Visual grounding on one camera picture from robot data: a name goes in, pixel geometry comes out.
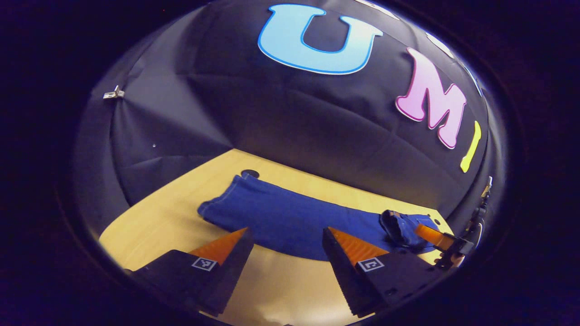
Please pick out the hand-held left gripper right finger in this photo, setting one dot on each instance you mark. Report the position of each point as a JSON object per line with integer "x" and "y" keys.
{"x": 340, "y": 271}

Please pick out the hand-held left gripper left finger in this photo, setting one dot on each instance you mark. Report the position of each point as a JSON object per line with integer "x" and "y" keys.
{"x": 233, "y": 271}

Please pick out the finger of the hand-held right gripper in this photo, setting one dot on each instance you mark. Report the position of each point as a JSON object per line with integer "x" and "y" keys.
{"x": 432, "y": 235}

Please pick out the blue jeans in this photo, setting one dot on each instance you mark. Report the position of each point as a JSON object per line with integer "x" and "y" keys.
{"x": 294, "y": 222}

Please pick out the black backdrop cloth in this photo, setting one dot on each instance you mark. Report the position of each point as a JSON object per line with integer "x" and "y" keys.
{"x": 281, "y": 117}

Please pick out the small white metal clip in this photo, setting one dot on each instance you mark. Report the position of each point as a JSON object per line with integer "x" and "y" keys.
{"x": 113, "y": 94}

